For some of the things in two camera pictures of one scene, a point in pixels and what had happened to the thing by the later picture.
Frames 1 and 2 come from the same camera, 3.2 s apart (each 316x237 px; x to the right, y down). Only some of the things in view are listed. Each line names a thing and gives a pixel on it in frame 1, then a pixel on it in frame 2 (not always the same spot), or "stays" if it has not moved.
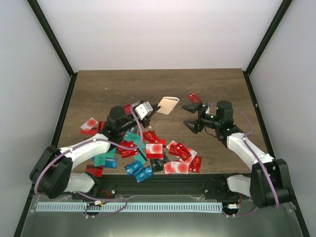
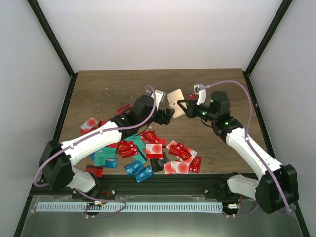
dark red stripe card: [97, 171] stays
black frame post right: [265, 43] stays
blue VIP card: [144, 174] stays
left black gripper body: [146, 121] → [160, 120]
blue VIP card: [131, 169] stays
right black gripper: [198, 106] → [190, 111]
